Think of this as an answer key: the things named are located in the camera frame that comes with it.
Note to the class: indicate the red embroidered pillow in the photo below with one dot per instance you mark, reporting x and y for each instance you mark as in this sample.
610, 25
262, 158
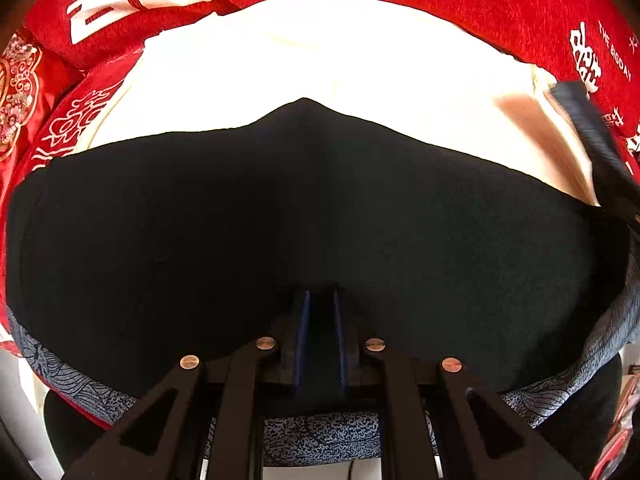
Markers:
25, 95

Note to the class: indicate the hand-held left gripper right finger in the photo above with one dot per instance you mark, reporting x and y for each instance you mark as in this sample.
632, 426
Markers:
341, 345

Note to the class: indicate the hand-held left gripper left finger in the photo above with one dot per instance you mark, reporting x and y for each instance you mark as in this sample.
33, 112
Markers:
302, 345

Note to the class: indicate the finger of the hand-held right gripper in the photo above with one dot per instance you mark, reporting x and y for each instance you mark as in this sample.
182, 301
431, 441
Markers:
597, 145

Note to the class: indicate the black pants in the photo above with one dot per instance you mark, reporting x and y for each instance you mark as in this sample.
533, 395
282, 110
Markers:
310, 220

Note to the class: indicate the cream white cloth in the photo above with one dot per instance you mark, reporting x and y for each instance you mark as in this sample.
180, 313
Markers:
320, 55

